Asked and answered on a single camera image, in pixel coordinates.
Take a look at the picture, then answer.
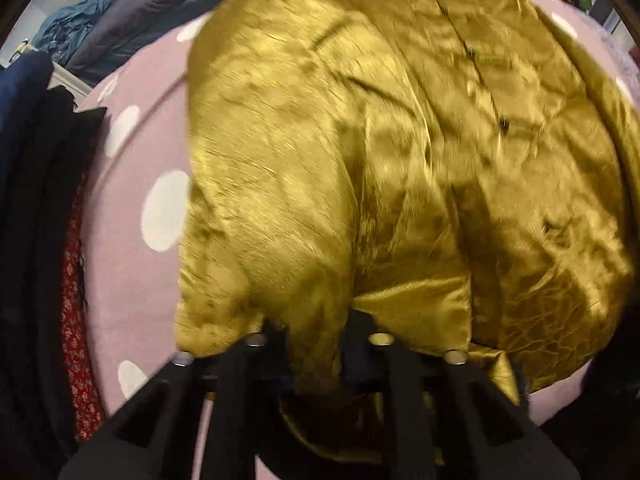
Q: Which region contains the pink polka dot bedsheet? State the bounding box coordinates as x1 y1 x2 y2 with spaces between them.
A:
82 0 639 479

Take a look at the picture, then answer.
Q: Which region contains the grey and teal duvet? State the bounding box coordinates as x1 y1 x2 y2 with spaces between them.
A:
30 0 222 87

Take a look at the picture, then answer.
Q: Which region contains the mustard yellow satin jacket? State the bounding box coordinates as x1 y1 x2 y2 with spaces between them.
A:
175 0 639 462

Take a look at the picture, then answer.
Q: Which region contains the navy blue garment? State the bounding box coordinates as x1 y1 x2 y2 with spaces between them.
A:
0 51 53 182

